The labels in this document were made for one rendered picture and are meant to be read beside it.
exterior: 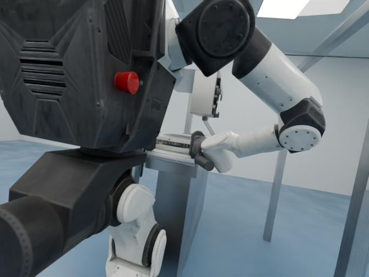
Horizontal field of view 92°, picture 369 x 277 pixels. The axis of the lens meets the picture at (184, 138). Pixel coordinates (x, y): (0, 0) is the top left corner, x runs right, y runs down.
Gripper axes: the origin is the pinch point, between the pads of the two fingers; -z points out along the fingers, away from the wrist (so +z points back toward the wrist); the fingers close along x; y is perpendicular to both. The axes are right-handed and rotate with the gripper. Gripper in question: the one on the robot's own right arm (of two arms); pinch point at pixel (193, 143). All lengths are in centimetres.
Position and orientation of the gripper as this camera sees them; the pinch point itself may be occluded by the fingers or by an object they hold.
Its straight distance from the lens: 83.0
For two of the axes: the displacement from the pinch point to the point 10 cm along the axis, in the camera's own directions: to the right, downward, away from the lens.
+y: 9.4, 1.0, 3.1
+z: 3.0, 1.2, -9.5
